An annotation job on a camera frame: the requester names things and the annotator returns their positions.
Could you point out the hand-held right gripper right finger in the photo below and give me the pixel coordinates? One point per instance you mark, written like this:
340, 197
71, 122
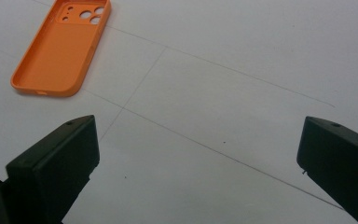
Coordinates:
338, 158

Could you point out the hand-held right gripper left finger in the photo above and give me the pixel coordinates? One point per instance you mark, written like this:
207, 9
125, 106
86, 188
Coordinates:
52, 168

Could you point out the orange phone case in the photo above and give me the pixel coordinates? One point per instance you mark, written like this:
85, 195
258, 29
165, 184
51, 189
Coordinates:
59, 56

